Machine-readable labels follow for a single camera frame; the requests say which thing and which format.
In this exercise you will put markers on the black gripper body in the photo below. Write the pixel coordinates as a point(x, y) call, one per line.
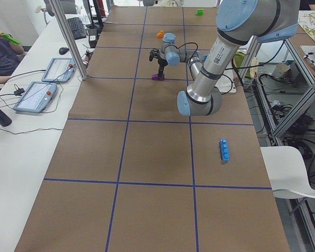
point(161, 61)

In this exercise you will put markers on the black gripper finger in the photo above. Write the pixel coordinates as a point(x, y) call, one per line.
point(159, 70)

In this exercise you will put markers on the purple trapezoid block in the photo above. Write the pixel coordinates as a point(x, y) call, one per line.
point(155, 77)

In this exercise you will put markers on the orange trapezoid block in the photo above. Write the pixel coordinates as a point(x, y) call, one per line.
point(160, 34)

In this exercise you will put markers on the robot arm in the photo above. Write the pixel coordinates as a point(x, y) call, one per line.
point(237, 22)

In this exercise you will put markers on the green toy block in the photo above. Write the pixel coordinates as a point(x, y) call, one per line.
point(200, 12)

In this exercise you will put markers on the black computer keyboard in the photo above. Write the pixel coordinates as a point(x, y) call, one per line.
point(77, 28)

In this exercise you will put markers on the black computer mouse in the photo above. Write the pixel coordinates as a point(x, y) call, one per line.
point(63, 50)

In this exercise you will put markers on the long blue toy block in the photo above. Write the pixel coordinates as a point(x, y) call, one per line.
point(224, 150)

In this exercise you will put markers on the far teach pendant tablet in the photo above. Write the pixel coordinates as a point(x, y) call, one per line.
point(59, 70)

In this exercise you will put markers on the teach pendant tablet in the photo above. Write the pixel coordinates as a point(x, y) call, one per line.
point(36, 97)
point(59, 70)

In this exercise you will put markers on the near teach pendant tablet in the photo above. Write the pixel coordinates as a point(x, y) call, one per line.
point(36, 97)

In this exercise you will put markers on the seated person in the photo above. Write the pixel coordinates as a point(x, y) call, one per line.
point(9, 58)

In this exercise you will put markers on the white plastic chair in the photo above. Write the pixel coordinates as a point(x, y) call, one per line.
point(287, 172)

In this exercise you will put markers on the aluminium frame post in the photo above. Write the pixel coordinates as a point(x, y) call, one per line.
point(68, 36)

